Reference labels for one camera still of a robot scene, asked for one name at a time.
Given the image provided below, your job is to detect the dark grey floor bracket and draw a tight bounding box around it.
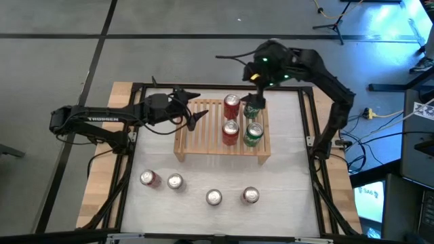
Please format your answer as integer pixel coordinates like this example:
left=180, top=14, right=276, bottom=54
left=0, top=144, right=26, bottom=159

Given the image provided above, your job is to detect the silver Diet Coke can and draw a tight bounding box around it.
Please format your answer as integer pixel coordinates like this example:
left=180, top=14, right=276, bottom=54
left=166, top=173, right=186, bottom=191
left=205, top=188, right=224, bottom=207

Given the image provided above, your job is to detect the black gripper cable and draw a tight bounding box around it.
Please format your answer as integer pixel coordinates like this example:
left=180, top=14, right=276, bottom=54
left=137, top=96, right=191, bottom=136
left=215, top=49, right=258, bottom=68

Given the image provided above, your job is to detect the black table frame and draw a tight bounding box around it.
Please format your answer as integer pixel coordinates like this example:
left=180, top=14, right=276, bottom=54
left=76, top=76, right=362, bottom=238

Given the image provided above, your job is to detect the black computer tower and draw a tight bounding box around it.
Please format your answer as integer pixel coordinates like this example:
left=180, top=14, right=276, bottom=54
left=382, top=172, right=434, bottom=244

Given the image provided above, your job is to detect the black cable bundle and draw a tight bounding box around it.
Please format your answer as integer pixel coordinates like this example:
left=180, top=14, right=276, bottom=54
left=338, top=115, right=401, bottom=174

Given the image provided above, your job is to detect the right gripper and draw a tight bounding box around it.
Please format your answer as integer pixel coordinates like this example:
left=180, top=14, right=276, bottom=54
left=241, top=39, right=299, bottom=110

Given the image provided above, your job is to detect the black tripod stand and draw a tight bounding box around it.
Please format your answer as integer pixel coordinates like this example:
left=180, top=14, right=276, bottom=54
left=311, top=0, right=366, bottom=45

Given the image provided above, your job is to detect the red Star Wars cola can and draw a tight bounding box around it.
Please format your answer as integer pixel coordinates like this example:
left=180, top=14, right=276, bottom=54
left=239, top=186, right=261, bottom=205

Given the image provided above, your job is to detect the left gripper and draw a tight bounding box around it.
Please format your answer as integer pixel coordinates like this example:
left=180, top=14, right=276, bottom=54
left=144, top=88, right=210, bottom=132

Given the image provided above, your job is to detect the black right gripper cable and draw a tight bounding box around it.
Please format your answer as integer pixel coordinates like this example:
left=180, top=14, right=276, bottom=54
left=215, top=49, right=258, bottom=68

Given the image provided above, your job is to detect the black floor stand base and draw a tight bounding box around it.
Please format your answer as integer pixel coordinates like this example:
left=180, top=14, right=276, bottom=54
left=368, top=67, right=434, bottom=92

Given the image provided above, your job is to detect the person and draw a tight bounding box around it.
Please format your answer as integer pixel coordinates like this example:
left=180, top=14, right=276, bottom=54
left=408, top=20, right=434, bottom=75

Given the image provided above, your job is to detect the white cable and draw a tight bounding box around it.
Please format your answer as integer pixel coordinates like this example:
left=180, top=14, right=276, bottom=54
left=382, top=98, right=434, bottom=129

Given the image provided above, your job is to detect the white patterned marker sheet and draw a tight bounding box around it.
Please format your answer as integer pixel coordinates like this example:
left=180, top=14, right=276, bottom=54
left=412, top=101, right=434, bottom=122

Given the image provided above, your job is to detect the red can black script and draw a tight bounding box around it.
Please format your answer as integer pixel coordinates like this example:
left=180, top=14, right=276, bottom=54
left=221, top=120, right=241, bottom=146

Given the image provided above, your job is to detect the computer monitor screen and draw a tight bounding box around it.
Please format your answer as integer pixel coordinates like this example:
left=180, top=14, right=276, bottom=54
left=353, top=179, right=387, bottom=224

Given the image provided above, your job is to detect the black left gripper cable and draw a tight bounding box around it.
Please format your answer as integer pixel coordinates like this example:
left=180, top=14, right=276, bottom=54
left=137, top=96, right=191, bottom=136

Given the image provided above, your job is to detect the black equipment cabinet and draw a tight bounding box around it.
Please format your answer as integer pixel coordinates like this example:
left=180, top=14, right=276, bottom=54
left=399, top=88, right=434, bottom=190

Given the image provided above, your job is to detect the wooden slatted shelf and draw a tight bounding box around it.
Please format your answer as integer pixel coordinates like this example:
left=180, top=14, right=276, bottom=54
left=173, top=98, right=272, bottom=166

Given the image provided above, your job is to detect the yellow floor cable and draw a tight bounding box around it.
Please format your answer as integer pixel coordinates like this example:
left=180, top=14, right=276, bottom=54
left=311, top=0, right=366, bottom=20

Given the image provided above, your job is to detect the grey metal stand leg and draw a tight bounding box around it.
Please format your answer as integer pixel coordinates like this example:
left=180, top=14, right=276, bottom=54
left=406, top=18, right=428, bottom=55

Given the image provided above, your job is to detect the green Sprite can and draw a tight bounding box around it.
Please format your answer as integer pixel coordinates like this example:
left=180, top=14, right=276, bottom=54
left=242, top=101, right=262, bottom=120
left=242, top=121, right=265, bottom=148

